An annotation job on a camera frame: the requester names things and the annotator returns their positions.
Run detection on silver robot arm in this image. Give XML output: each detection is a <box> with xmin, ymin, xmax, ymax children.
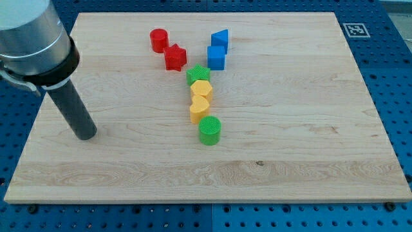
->
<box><xmin>1</xmin><ymin>0</ymin><xmax>80</xmax><ymax>96</ymax></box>

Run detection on wooden board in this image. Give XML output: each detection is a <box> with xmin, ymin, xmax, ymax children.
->
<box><xmin>5</xmin><ymin>12</ymin><xmax>411</xmax><ymax>204</ymax></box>

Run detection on yellow heart block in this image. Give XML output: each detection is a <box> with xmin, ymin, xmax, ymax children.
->
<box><xmin>189</xmin><ymin>95</ymin><xmax>210</xmax><ymax>124</ymax></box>

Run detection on green cylinder block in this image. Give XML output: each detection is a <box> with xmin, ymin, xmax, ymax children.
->
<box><xmin>198</xmin><ymin>116</ymin><xmax>221</xmax><ymax>146</ymax></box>

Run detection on yellow hexagon block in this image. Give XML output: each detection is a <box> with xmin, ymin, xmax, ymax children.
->
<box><xmin>191</xmin><ymin>80</ymin><xmax>213</xmax><ymax>103</ymax></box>

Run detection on green star block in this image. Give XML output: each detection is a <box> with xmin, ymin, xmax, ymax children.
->
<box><xmin>186</xmin><ymin>64</ymin><xmax>211</xmax><ymax>86</ymax></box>

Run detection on blue cube block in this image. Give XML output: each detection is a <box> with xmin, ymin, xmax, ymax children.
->
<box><xmin>207</xmin><ymin>46</ymin><xmax>225</xmax><ymax>70</ymax></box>

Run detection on red star block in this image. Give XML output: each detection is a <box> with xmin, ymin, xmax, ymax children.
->
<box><xmin>164</xmin><ymin>44</ymin><xmax>187</xmax><ymax>72</ymax></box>

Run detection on blue triangle block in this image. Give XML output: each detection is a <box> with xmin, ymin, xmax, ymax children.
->
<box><xmin>211</xmin><ymin>29</ymin><xmax>229</xmax><ymax>54</ymax></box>

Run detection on red cylinder block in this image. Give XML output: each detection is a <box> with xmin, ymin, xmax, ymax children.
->
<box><xmin>149</xmin><ymin>28</ymin><xmax>169</xmax><ymax>53</ymax></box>

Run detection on dark cylindrical pusher stick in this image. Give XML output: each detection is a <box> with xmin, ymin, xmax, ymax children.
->
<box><xmin>46</xmin><ymin>79</ymin><xmax>97</xmax><ymax>140</ymax></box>

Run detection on white fiducial marker tag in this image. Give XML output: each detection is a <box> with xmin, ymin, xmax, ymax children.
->
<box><xmin>343</xmin><ymin>23</ymin><xmax>370</xmax><ymax>38</ymax></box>

